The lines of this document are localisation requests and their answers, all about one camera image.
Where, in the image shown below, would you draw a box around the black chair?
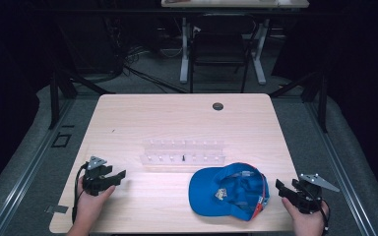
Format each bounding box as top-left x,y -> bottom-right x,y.
188,13 -> 259,94

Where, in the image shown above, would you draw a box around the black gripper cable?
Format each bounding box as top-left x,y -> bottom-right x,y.
71,161 -> 91,224
314,193 -> 331,236

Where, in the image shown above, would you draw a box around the person's right hand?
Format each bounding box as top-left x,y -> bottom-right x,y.
281,197 -> 330,236

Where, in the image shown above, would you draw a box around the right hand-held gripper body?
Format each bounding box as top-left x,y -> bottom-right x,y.
290,173 -> 341,215

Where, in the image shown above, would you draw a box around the blue baseball cap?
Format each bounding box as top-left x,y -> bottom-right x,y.
188,161 -> 271,222

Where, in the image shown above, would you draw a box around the black floor cables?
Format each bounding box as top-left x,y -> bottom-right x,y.
109,19 -> 188,94

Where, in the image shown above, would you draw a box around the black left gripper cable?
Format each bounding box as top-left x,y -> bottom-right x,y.
71,161 -> 91,224

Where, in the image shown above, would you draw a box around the white-legged desk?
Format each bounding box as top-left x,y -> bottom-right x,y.
160,0 -> 310,86

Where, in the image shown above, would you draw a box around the clear acrylic peg rack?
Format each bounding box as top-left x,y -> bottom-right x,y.
139,139 -> 227,167

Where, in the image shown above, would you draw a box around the grey tape strip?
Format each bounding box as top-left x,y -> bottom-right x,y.
44,205 -> 70,214

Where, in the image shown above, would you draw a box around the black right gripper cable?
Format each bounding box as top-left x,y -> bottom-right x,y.
314,193 -> 331,236

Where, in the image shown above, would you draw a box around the person's left hand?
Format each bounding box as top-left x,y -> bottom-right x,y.
76,176 -> 117,227

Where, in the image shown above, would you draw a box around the black tape square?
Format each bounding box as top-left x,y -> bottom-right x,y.
50,133 -> 73,148

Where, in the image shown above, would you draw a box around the black metal stand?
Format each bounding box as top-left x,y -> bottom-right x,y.
47,67 -> 116,131
269,70 -> 329,134

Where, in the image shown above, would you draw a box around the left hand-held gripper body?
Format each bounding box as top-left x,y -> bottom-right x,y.
82,155 -> 114,197

